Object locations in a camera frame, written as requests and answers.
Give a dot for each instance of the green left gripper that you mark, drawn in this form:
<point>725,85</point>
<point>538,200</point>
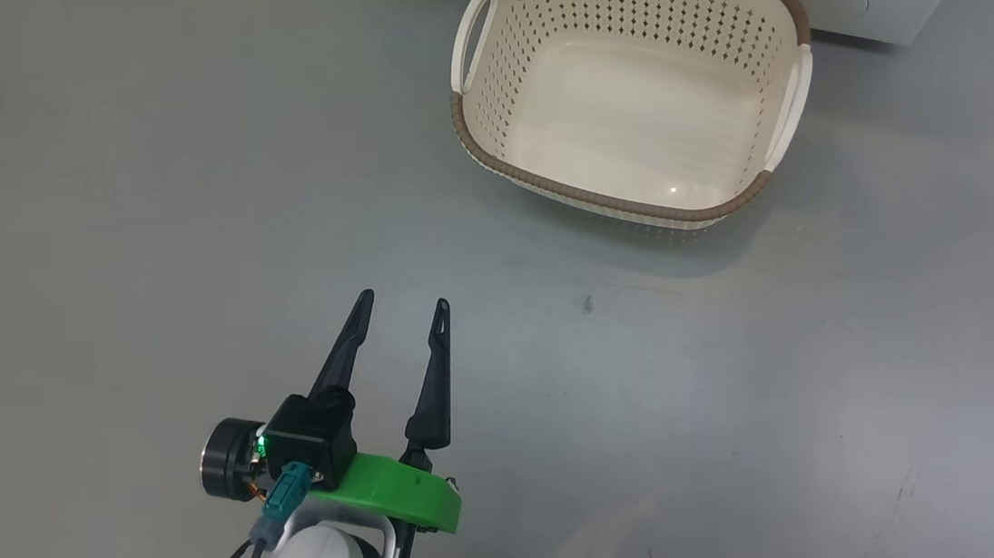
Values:
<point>390,494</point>

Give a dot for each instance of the cream perforated laundry basket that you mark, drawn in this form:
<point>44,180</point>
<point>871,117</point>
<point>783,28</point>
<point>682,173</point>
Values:
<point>627,111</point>

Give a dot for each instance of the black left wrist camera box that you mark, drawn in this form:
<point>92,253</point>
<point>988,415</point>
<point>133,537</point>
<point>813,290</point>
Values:
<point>311,434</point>

